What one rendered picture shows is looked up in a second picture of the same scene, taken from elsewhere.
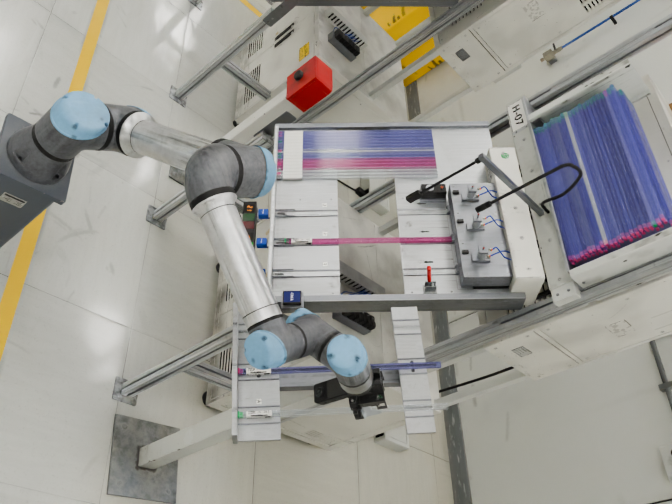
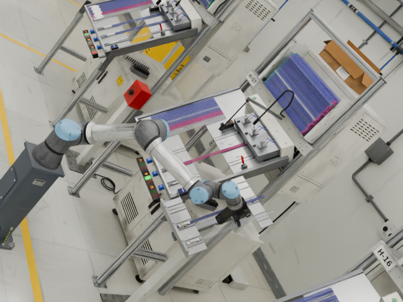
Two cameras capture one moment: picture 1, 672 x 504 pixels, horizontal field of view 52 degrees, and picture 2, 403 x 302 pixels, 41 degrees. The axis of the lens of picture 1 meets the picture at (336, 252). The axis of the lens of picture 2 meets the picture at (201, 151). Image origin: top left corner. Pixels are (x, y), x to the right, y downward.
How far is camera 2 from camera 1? 117 cm
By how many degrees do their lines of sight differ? 13
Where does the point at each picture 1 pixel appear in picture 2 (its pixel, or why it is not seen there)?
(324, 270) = not seen: hidden behind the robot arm
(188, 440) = (148, 287)
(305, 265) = not seen: hidden behind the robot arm
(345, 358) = (231, 189)
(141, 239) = (71, 205)
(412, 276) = (233, 165)
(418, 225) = (226, 142)
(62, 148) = (63, 147)
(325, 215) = (180, 151)
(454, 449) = (271, 282)
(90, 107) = (71, 124)
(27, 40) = not seen: outside the picture
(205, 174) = (147, 132)
